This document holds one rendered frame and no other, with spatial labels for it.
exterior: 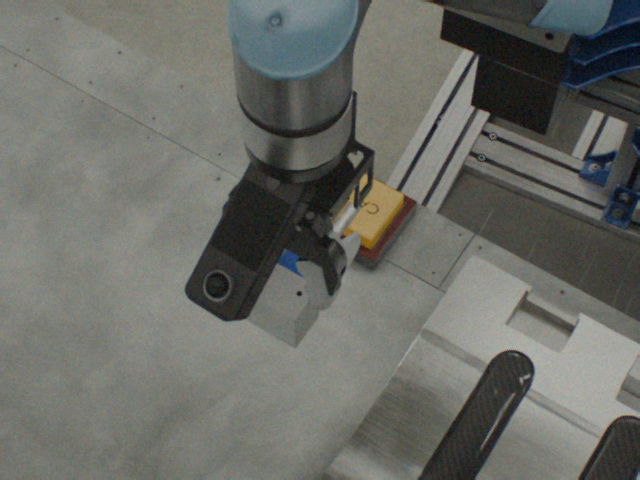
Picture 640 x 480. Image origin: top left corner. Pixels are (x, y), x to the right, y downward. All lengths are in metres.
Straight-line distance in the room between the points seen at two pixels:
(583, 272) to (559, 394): 0.86
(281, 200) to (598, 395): 0.35
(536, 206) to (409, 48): 0.54
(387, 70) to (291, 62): 1.60
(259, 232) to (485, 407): 0.29
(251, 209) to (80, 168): 0.44
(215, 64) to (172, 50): 0.09
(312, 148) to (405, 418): 0.31
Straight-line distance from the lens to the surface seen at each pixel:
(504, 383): 1.08
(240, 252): 0.88
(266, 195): 0.87
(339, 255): 0.93
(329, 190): 0.91
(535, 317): 1.13
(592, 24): 0.81
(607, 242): 1.95
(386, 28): 2.41
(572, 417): 1.07
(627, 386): 1.08
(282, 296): 1.01
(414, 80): 2.34
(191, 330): 1.18
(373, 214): 1.19
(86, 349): 1.19
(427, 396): 1.06
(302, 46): 0.74
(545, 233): 1.94
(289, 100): 0.78
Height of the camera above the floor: 1.86
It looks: 60 degrees down
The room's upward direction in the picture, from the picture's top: 1 degrees clockwise
